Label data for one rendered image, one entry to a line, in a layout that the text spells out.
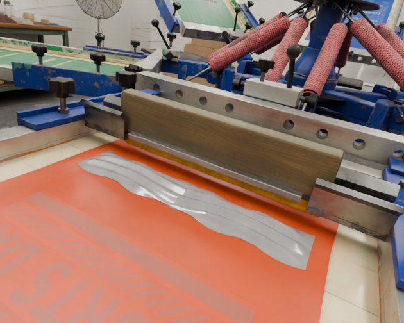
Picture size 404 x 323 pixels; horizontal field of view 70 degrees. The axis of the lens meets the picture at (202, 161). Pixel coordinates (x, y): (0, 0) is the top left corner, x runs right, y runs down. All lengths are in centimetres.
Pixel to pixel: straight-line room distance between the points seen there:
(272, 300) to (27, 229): 27
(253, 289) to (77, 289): 16
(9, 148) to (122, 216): 22
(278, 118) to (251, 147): 23
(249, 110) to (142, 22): 525
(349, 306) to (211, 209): 18
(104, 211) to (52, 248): 8
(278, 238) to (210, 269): 10
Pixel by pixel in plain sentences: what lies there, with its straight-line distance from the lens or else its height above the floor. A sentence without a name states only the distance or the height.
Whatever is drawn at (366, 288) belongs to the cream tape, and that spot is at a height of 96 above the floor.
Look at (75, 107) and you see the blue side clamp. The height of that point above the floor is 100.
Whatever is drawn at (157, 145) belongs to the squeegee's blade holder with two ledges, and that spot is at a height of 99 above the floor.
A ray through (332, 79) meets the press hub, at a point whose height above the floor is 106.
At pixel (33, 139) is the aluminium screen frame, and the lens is 53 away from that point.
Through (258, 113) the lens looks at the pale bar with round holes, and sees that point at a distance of 64.
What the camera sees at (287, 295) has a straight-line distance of 32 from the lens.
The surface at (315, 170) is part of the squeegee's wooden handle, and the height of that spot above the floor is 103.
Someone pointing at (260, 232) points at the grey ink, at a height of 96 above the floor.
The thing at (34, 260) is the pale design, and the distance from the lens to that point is 33.
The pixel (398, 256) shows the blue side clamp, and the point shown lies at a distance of 36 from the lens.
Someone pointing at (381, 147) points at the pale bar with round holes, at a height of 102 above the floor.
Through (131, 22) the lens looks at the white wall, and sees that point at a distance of 599.
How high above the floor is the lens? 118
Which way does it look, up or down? 26 degrees down
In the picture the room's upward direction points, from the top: 9 degrees clockwise
